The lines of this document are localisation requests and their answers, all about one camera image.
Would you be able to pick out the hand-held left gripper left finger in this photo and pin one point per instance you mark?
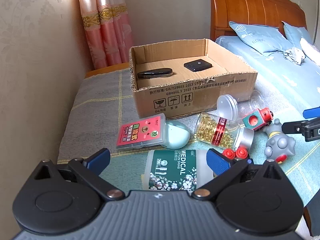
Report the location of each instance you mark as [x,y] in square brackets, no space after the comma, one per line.
[98,160]

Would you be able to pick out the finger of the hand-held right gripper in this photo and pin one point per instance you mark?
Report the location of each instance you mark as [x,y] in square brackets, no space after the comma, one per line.
[295,127]
[311,112]

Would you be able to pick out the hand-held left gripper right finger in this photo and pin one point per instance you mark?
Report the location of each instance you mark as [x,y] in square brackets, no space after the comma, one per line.
[217,164]

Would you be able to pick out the grey toy figure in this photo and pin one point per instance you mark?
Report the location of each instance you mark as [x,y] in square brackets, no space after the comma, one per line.
[277,145]

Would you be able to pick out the red toy car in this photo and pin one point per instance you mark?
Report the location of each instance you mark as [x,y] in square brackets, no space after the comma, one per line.
[241,153]

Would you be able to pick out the bottle of golden capsules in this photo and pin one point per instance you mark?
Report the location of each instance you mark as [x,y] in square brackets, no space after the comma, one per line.
[215,130]

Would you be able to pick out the red and teal toy cube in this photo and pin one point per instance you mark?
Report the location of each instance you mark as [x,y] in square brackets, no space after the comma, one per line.
[252,121]

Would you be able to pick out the cotton swab container green label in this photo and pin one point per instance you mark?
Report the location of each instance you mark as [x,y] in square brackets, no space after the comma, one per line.
[175,172]

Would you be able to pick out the mint green egg-shaped case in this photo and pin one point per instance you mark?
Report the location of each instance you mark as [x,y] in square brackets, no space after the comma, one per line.
[178,137]

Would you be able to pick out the clear case with pink label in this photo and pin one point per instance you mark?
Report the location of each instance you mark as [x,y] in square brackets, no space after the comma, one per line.
[140,132]

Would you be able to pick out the clear plastic jar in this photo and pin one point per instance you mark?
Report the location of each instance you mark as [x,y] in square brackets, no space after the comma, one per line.
[226,106]

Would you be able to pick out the cardboard box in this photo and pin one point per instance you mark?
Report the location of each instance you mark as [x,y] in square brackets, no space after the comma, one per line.
[200,97]

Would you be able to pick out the blue bed sheet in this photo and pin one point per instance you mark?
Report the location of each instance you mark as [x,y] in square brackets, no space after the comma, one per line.
[275,75]

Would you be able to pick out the crumpled grey cloth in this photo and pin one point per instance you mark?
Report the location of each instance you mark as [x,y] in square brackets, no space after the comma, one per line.
[295,55]

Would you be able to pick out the grey checked blanket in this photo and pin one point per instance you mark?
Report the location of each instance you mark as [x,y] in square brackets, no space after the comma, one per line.
[100,100]

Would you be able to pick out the white cloth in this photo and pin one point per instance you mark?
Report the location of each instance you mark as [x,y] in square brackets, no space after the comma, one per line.
[311,50]

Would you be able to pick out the blue flower print pillow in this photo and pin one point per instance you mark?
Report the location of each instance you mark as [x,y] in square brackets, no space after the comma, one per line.
[257,37]
[297,33]

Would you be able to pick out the black square device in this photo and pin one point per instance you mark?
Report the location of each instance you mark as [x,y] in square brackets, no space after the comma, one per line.
[197,65]

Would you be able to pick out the black oblong case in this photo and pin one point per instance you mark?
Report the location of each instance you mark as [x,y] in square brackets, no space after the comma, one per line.
[155,73]

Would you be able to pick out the wooden headboard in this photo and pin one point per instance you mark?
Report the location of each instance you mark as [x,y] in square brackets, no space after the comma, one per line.
[250,5]

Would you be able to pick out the pink curtain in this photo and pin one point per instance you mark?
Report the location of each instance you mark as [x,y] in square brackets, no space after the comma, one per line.
[107,30]

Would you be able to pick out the wooden frame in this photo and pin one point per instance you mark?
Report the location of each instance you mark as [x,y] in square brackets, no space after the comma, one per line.
[105,70]

